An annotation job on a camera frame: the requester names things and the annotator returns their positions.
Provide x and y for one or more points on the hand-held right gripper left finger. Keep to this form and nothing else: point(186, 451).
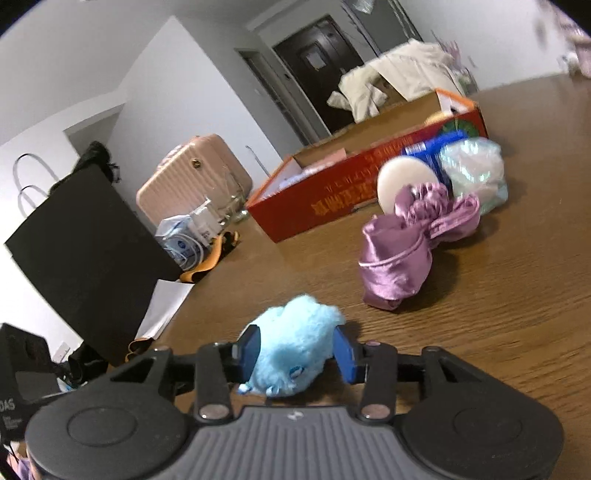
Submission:
point(249, 346)

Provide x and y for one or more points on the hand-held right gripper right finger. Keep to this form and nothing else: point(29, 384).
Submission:
point(345, 353)

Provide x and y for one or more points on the blue plush toy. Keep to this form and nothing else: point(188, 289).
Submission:
point(295, 337)

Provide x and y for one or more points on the red cardboard box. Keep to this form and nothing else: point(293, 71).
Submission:
point(341, 184)

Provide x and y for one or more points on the white round puff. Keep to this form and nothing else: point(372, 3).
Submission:
point(401, 177)

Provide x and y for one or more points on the blue packet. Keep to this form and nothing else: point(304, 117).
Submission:
point(431, 147)

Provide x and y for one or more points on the clear plastic shower cap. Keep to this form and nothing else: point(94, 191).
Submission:
point(475, 170)

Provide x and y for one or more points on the orange elastic band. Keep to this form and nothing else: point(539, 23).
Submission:
point(212, 258)
point(138, 346)

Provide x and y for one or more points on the white paper sheet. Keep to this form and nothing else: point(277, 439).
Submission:
point(161, 309)

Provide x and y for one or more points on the person's purple clothing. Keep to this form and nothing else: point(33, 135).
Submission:
point(16, 466)

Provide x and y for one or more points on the blue white face mask pack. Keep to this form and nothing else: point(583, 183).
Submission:
point(180, 244)

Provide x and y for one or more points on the black paper bag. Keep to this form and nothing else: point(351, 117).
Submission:
point(92, 258)

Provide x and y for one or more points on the glass cup with straw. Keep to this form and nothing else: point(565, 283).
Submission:
point(231, 205)

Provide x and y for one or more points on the pink suitcase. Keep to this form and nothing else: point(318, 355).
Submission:
point(194, 180)

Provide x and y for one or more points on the black hat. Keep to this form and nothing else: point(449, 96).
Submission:
point(99, 159)

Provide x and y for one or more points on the grey side door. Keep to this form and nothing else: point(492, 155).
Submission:
point(277, 97)

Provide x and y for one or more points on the dark brown door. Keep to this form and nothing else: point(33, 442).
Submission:
point(332, 78)

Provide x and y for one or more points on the beige jacket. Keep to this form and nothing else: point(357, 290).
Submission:
point(406, 69)

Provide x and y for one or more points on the paper notice on door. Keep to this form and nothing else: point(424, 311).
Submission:
point(314, 59)

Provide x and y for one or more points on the pale purple bouquet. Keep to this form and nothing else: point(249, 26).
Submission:
point(455, 60)

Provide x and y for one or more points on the grey fridge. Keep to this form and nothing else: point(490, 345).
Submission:
point(388, 23)

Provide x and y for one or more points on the paper sheet on fridge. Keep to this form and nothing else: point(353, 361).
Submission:
point(362, 5)

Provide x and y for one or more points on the pink textured vase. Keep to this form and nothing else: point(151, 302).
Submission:
point(581, 50)

